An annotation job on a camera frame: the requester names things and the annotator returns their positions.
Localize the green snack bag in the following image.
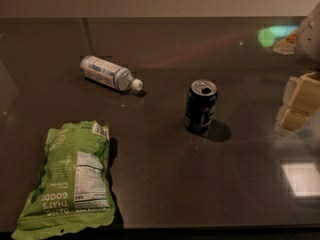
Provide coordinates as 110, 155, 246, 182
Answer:
12, 121, 115, 240

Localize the clear plastic water bottle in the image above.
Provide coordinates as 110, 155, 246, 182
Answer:
80, 56, 143, 91

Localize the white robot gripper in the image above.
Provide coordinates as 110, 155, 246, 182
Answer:
274, 2, 320, 133

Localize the dark blue pepsi can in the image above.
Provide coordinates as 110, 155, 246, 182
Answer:
184, 79, 218, 133

